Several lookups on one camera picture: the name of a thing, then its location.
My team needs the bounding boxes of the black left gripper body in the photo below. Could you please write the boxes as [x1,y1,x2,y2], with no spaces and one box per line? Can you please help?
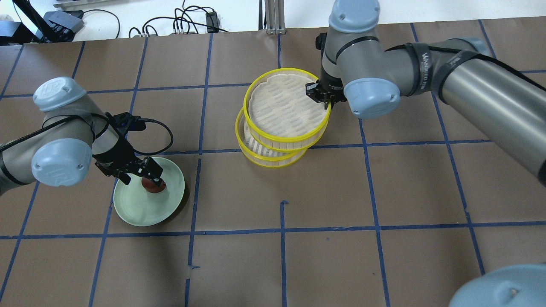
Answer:
[94,112,146,179]

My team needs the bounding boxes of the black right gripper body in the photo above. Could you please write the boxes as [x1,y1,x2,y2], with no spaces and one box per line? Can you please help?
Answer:
[315,33,347,105]

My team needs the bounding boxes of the brown bun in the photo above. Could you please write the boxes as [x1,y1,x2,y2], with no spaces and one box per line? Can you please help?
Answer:
[141,177,166,194]

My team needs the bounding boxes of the mint green plate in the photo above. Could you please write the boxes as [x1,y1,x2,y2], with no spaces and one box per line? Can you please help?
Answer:
[113,157,185,226]

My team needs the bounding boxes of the yellow top steamer layer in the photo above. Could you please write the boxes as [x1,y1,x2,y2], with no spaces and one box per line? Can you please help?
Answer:
[242,68,331,152]

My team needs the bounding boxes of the yellow steamer layer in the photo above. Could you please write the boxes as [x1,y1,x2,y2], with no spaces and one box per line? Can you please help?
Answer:
[235,110,308,168]
[242,68,331,152]

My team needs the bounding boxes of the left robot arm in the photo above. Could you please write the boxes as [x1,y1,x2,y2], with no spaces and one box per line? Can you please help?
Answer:
[0,76,166,194]

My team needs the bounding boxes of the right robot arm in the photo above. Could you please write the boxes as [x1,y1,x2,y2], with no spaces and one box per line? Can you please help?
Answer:
[305,0,545,184]

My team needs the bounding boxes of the yellow bottom steamer layer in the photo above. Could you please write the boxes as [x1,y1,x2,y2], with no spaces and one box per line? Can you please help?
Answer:
[235,110,308,168]

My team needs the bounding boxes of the aluminium frame post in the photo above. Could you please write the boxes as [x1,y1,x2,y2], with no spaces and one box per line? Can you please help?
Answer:
[264,0,285,35]

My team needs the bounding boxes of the black cables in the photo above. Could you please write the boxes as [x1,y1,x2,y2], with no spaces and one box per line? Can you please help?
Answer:
[81,0,231,39]

